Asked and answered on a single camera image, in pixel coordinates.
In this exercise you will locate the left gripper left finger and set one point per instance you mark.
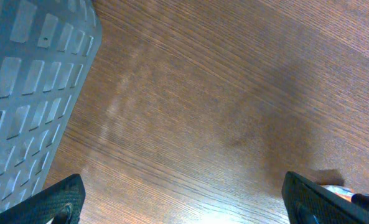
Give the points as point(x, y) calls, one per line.
point(60, 203)

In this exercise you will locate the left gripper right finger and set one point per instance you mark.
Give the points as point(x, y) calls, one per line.
point(308, 202)

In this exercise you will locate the small orange white packet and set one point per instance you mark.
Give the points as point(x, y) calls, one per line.
point(340, 191)

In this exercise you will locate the grey plastic mesh basket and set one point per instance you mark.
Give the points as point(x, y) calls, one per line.
point(47, 48)

